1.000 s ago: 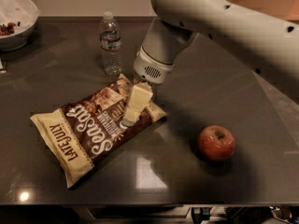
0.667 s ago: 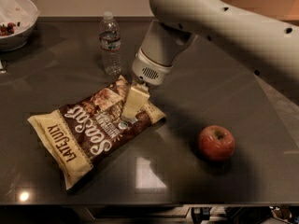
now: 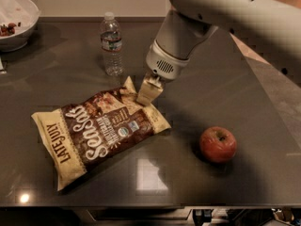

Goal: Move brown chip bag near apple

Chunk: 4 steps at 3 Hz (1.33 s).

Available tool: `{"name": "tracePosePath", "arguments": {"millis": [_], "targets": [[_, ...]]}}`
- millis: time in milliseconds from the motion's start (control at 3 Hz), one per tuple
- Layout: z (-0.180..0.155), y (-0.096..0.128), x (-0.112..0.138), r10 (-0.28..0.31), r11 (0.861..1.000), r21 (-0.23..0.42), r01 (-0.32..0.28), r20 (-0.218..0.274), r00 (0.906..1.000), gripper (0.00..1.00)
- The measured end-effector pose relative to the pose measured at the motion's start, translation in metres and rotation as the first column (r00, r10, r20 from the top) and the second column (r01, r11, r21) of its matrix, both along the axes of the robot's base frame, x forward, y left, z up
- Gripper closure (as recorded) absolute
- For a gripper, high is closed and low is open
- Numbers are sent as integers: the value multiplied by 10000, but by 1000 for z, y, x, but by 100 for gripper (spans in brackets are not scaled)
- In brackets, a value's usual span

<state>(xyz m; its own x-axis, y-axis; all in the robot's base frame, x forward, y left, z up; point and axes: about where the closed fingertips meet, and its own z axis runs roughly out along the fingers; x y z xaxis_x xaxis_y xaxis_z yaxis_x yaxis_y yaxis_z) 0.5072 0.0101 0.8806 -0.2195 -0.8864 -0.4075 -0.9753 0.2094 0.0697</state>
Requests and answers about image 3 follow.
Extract clear plastic water bottle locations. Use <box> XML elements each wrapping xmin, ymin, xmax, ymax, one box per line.
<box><xmin>100</xmin><ymin>12</ymin><xmax>123</xmax><ymax>76</ymax></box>

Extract brown Late July chip bag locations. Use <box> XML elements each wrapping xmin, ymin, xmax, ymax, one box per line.
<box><xmin>32</xmin><ymin>78</ymin><xmax>170</xmax><ymax>190</ymax></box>

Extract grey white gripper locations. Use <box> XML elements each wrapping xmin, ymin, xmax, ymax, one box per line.
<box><xmin>136</xmin><ymin>9</ymin><xmax>217</xmax><ymax>105</ymax></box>

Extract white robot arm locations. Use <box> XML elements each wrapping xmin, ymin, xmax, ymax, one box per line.
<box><xmin>137</xmin><ymin>0</ymin><xmax>301</xmax><ymax>105</ymax></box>

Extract red apple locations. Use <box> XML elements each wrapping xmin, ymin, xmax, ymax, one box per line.
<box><xmin>199</xmin><ymin>126</ymin><xmax>237</xmax><ymax>164</ymax></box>

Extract white bowl with food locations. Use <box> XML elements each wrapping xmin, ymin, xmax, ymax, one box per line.
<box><xmin>0</xmin><ymin>0</ymin><xmax>40</xmax><ymax>52</ymax></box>

